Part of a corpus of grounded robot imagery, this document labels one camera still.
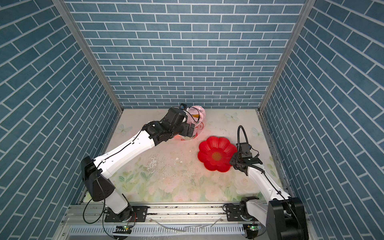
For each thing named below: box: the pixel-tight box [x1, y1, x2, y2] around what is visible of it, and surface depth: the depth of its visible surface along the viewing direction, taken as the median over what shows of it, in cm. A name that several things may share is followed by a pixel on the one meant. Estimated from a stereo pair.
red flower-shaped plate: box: [198, 136, 238, 173], surface depth 98 cm
